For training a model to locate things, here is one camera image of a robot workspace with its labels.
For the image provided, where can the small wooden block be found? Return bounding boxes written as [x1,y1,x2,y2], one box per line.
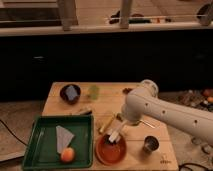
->
[76,108,92,115]

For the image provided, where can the yellow banana toy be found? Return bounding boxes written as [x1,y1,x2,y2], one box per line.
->
[99,115,114,134]

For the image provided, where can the green cucumber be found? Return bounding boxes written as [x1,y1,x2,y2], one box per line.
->
[116,113,123,121]

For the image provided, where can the green translucent cup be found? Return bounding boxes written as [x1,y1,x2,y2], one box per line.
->
[88,85,99,100]

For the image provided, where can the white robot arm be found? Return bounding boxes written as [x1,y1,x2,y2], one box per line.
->
[109,79,213,146]

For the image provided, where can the orange peach fruit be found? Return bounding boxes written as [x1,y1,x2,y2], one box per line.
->
[60,147,75,163]

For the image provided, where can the red bowl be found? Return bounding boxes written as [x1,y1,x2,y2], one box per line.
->
[95,135,127,166]

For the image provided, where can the brown grapes bunch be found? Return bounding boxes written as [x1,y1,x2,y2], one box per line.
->
[122,88,133,95]

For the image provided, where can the dark metal cup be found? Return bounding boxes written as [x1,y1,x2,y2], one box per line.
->
[143,136,159,153]

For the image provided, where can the dark brown bowl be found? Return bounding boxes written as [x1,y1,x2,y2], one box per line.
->
[60,84,81,105]

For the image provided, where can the green plastic tray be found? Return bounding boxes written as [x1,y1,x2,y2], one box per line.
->
[22,115,94,171]

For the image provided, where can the white dish brush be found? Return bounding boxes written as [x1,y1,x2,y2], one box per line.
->
[103,134,116,145]

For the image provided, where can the grey folded cloth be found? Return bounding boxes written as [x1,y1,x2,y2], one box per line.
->
[56,125,74,154]

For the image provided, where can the blue sponge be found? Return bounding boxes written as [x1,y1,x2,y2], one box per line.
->
[65,85,78,101]

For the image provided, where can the black cable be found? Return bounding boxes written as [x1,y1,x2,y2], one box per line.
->
[0,119,28,148]

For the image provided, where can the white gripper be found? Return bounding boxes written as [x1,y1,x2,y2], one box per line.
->
[108,120,127,142]

